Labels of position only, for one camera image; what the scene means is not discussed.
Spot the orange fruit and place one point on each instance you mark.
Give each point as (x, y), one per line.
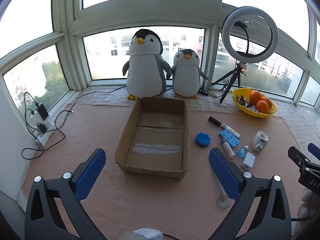
(262, 106)
(268, 101)
(255, 97)

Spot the white round travel adapter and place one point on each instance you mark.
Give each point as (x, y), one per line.
(260, 141)

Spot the yellow plastic bowl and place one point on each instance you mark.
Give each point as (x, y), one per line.
(252, 113)

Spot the white fluffy cloth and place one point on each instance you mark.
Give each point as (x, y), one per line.
(148, 233)

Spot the person's right hand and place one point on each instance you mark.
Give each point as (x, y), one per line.
(307, 202)

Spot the white window frame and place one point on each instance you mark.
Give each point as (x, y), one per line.
(72, 17)

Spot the blue phone stand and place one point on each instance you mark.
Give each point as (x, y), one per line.
(227, 135)

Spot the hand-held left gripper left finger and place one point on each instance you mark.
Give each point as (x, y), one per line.
(91, 175)

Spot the white power strip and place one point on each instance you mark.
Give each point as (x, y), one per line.
(47, 126)

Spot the small penguin plush toy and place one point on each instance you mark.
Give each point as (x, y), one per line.
(186, 75)

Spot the black charger plug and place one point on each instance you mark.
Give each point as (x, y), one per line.
(42, 111)

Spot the large penguin plush toy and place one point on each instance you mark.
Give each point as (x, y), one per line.
(145, 70)

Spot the black tripod stand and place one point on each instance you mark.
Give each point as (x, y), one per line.
(236, 76)

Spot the blue round lid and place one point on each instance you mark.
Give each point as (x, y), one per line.
(203, 139)

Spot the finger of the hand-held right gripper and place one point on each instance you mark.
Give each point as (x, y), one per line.
(300, 157)
(314, 150)

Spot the white bottle with grey cap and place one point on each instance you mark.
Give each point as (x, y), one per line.
(228, 150)

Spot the small blue dropper bottle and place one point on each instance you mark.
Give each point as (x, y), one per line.
(242, 152)

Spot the beige plaid cloth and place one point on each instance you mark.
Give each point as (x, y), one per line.
(105, 91)

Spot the brown cardboard box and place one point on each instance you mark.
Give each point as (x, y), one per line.
(153, 140)

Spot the pile of wrapped candies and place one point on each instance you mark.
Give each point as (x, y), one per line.
(243, 101)

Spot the black inline remote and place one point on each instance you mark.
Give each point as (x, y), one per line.
(203, 91)

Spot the white patterned lighter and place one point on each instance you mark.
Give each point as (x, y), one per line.
(231, 130)

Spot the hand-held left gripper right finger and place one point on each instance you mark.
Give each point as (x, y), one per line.
(223, 175)

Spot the white usb charger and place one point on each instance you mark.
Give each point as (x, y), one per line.
(248, 161)

